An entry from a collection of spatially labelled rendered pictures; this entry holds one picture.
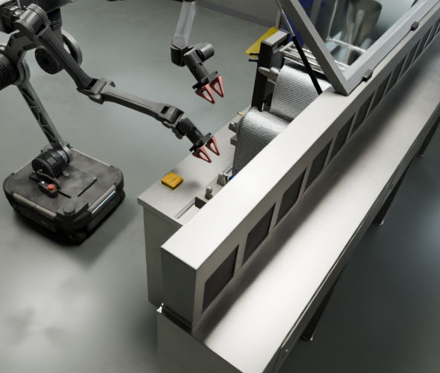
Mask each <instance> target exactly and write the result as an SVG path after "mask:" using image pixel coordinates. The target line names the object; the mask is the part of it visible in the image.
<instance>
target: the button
mask: <svg viewBox="0 0 440 373"><path fill-rule="evenodd" d="M183 182H184V179H183V178H182V177H180V176H178V175H177V174H175V173H173V172H170V173H169V174H168V175H166V176H165V177H164V178H163V179H162V180H161V183H162V184H163V185H165V186H166V187H168V188H170V189H172V190H175V189H176V188H177V187H178V186H180V185H181V184H182V183H183Z"/></svg>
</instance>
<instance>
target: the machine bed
mask: <svg viewBox="0 0 440 373"><path fill-rule="evenodd" d="M240 118H241V115H237V116H236V117H235V118H234V119H233V120H232V121H235V122H237V123H239V120H240ZM230 122H231V121H230ZM230 122H229V123H228V124H226V125H225V126H224V127H222V128H221V129H220V130H219V131H218V132H217V133H216V134H214V136H215V137H216V143H217V147H218V149H219V152H220V155H219V156H217V155H216V154H215V153H213V152H212V151H210V150H209V149H208V148H206V146H205V145H204V146H203V147H204V148H205V150H206V152H207V154H208V155H209V157H210V159H211V161H212V162H211V163H208V162H206V161H205V160H202V159H200V158H197V157H195V156H193V155H192V153H193V152H194V151H193V152H192V153H191V154H189V155H188V156H187V157H186V158H185V159H184V160H183V161H181V162H180V163H179V164H177V165H176V166H175V167H174V168H172V169H171V170H170V171H169V172H168V173H167V174H165V175H164V176H163V177H161V178H160V179H159V180H158V181H157V182H155V183H154V184H153V185H152V186H150V187H149V188H148V189H147V190H145V191H144V192H143V193H142V194H140V196H139V197H137V199H138V204H140V205H141V206H143V207H144V208H146V209H148V210H149V211H151V212H152V213H154V214H155V215H157V216H159V217H160V218H162V219H164V220H165V221H166V222H168V223H170V224H172V225H173V226H175V227H176V228H178V229H180V228H181V227H183V226H184V225H185V224H186V223H187V222H188V221H189V220H190V219H191V218H192V217H193V216H194V215H195V214H196V213H197V212H198V211H199V210H200V209H199V208H197V207H195V204H194V205H193V206H192V207H191V208H190V209H188V210H187V211H186V212H185V213H184V214H183V215H182V216H181V217H180V218H179V219H177V218H175V217H174V216H175V215H177V214H178V213H179V212H180V211H181V210H182V209H183V208H184V207H185V206H186V205H188V204H189V203H190V202H191V201H192V200H193V199H194V198H195V197H196V195H197V194H198V193H199V192H200V191H202V190H203V189H204V188H205V187H206V186H207V185H208V184H209V183H210V182H211V181H212V180H213V179H214V178H215V177H216V176H217V175H218V174H219V173H220V172H223V171H225V170H226V168H228V167H229V166H230V165H231V164H232V163H233V159H234V153H235V148H236V147H235V146H233V145H232V144H230V139H231V138H232V137H233V136H234V135H235V133H234V132H233V131H231V130H229V129H228V127H229V124H230ZM170 172H173V173H175V174H177V175H178V176H180V177H182V178H183V179H184V181H186V182H185V183H184V184H183V185H182V186H180V187H179V188H178V189H177V190H176V191H175V192H172V191H170V190H169V189H167V188H165V187H164V186H162V185H161V184H159V183H160V182H161V180H162V179H163V178H164V177H165V176H166V175H168V174H169V173H170Z"/></svg>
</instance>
